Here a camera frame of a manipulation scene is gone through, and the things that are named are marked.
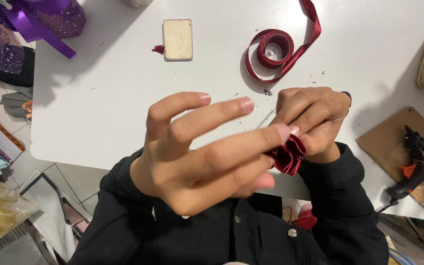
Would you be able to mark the person's right hand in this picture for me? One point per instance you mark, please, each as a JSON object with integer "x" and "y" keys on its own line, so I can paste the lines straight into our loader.
{"x": 318, "y": 114}

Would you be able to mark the person's left hand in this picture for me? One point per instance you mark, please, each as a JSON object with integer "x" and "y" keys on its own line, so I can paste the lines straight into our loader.
{"x": 182, "y": 173}

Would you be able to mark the person's right fingers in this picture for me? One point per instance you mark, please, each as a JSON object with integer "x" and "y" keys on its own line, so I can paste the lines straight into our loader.
{"x": 300, "y": 110}

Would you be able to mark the thin sewing needle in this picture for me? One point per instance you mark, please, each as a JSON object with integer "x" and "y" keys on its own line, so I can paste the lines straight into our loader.
{"x": 265, "y": 119}

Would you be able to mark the dark red ribbon flower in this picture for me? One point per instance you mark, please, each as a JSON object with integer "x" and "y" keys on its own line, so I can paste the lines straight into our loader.
{"x": 287, "y": 156}

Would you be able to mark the small dark debris clump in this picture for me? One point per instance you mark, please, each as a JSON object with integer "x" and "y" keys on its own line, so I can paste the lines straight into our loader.
{"x": 268, "y": 92}

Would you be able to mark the dark red satin ribbon roll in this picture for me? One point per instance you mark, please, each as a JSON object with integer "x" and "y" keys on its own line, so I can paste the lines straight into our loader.
{"x": 276, "y": 49}

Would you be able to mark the brown cardboard sheet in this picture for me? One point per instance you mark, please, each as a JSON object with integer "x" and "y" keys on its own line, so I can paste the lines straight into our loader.
{"x": 385, "y": 147}

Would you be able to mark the red crumpled material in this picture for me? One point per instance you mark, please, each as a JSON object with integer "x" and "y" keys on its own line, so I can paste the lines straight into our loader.
{"x": 306, "y": 219}

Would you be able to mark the black hot glue gun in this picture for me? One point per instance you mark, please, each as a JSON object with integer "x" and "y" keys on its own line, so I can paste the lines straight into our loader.
{"x": 420, "y": 162}

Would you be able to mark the person's black buttoned shirt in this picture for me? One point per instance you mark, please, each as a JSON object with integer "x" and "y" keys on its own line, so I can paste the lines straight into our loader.
{"x": 234, "y": 235}

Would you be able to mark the phone in yellowed case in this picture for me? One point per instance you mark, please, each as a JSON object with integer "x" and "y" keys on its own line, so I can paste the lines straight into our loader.
{"x": 177, "y": 39}

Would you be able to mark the small dark red ribbon scrap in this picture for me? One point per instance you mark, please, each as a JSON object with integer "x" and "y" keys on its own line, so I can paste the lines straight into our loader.
{"x": 158, "y": 49}

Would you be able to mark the white bag with black trim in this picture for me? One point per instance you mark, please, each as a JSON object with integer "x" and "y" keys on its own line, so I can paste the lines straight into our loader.
{"x": 48, "y": 213}

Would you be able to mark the purple ribbon wrapped bouquet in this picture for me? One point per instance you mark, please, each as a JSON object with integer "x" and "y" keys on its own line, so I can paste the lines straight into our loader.
{"x": 31, "y": 18}

